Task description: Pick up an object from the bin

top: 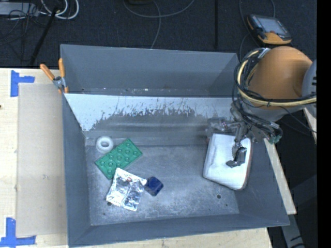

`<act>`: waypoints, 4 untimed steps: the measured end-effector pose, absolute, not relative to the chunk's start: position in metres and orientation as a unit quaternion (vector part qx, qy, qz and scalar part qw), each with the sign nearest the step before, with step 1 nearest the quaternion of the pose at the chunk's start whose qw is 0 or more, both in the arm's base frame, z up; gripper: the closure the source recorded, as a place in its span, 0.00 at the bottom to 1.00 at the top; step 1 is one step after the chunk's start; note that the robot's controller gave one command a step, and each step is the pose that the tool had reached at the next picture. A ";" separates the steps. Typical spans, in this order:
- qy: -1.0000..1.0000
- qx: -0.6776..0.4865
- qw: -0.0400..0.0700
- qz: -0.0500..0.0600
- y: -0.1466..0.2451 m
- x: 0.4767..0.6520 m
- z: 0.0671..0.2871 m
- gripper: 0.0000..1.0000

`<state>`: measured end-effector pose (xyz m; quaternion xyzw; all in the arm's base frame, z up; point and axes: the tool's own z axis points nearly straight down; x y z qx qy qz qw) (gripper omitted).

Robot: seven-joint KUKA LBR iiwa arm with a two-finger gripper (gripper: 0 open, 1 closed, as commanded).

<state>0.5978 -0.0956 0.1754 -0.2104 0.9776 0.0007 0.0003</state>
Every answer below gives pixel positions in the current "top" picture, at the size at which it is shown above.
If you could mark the silver foil packet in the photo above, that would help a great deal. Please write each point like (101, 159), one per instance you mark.
(125, 190)

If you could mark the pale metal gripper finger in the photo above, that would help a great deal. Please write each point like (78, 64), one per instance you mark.
(216, 122)
(219, 131)

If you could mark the grey metal bin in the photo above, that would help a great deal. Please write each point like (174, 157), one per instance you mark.
(178, 164)

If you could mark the dark blue cube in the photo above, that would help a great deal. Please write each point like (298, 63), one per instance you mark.
(154, 186)

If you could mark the dark green flat block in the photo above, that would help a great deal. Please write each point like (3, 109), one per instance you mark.
(121, 155)

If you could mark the pale cardboard board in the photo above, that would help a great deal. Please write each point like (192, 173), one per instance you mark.
(38, 159)

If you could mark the white pad with brown edge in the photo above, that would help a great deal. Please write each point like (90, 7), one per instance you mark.
(219, 164)

